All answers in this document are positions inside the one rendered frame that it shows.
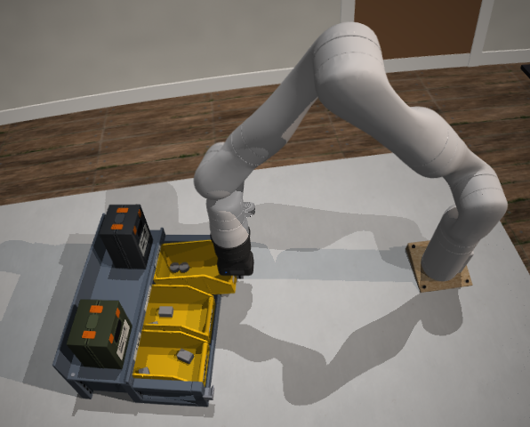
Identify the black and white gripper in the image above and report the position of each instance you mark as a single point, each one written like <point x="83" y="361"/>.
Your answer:
<point x="234" y="246"/>

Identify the blue-grey shelf rack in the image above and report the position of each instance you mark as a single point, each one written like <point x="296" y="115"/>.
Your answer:
<point x="100" y="280"/>

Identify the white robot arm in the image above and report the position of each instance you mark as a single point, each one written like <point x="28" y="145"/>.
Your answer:
<point x="344" y="68"/>

